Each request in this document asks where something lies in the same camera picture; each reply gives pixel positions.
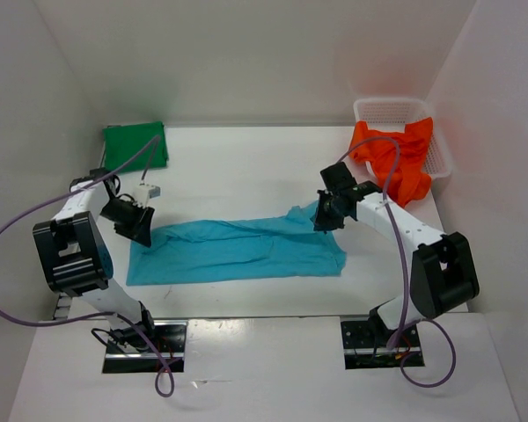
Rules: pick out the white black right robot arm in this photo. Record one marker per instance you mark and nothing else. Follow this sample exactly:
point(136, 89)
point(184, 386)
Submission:
point(439, 267)

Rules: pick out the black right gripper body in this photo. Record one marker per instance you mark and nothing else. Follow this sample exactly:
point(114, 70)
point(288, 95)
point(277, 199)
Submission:
point(326, 214)

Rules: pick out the white plastic basket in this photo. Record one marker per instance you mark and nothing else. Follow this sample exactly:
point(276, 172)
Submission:
point(411, 116)

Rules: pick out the green t shirt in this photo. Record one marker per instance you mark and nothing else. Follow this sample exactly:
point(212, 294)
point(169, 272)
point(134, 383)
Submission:
point(123, 141)

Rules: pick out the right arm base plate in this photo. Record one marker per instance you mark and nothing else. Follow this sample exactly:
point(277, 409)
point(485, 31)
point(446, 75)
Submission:
point(361, 350)

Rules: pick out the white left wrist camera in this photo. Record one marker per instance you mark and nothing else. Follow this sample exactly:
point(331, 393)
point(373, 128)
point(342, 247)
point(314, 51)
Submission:
point(143, 193)

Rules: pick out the orange t shirt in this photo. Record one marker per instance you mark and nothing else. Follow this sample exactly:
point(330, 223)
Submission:
point(395, 156)

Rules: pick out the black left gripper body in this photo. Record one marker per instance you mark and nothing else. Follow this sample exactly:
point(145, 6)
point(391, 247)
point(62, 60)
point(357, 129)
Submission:
point(126, 216)

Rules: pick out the light blue t shirt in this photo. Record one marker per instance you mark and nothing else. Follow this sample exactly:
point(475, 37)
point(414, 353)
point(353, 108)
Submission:
point(206, 251)

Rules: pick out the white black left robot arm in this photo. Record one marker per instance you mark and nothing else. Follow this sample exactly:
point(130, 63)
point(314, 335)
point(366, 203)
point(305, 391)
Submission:
point(76, 261)

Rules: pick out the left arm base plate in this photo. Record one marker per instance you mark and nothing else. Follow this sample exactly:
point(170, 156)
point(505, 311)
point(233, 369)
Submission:
point(123, 358)

